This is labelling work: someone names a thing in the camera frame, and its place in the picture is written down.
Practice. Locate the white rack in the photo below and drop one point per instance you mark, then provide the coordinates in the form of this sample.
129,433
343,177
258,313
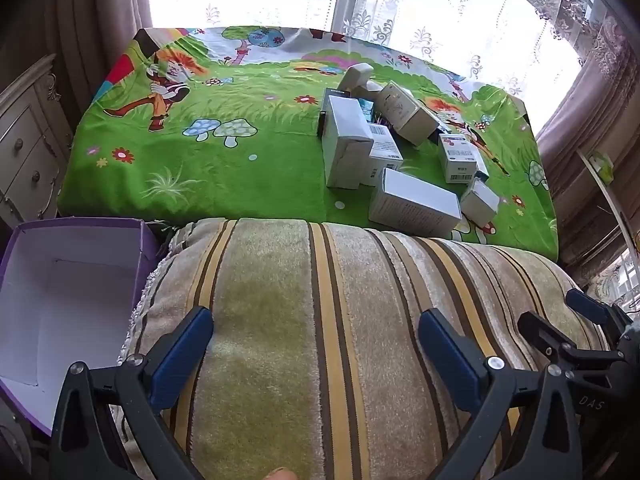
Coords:
617,200

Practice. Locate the black carton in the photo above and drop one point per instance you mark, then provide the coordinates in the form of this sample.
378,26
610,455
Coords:
335,92

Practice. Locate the striped plush cushion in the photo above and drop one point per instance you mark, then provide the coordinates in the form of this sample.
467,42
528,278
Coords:
310,335

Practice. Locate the white ornate dresser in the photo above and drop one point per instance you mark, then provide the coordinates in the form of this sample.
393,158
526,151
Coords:
30,150

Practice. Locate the small white carton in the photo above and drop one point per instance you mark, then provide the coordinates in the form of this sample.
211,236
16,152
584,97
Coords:
480,202

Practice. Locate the teal carton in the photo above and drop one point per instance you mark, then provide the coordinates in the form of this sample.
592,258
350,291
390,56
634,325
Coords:
367,109

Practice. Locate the green cartoon printed blanket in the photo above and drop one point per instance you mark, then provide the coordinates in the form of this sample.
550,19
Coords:
225,175

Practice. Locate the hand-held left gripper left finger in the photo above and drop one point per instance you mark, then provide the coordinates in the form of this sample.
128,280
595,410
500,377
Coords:
180,355

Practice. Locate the person's left hand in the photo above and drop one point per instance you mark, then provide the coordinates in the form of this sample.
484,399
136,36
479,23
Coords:
281,474

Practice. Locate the white carton with barcode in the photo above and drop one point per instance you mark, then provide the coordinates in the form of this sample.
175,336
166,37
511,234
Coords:
385,152

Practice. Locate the mauve curtain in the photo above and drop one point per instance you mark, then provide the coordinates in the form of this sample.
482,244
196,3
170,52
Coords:
90,20
590,125

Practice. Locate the long white carton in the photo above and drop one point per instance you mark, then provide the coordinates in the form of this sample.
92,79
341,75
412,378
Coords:
412,202

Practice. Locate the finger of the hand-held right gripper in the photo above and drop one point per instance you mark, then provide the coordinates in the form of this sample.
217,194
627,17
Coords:
545,332
585,304

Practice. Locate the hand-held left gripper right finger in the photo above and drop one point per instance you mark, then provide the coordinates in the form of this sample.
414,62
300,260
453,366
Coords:
450,355

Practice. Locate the white medicine carton blue logo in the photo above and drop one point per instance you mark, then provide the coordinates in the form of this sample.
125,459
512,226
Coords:
457,157

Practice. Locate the beige carton with drawing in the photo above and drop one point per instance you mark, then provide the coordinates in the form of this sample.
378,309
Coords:
405,115

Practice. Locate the white lace curtain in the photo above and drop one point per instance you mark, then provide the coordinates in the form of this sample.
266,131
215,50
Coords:
360,0

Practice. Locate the large plain white carton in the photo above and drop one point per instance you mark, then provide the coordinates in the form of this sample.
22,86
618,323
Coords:
345,145

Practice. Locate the purple cardboard box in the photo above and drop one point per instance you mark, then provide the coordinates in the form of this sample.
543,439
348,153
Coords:
65,310

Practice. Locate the white plastic adapter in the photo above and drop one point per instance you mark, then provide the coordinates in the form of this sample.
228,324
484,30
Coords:
356,76

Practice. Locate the green packet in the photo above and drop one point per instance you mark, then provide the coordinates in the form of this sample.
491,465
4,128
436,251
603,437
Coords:
602,166

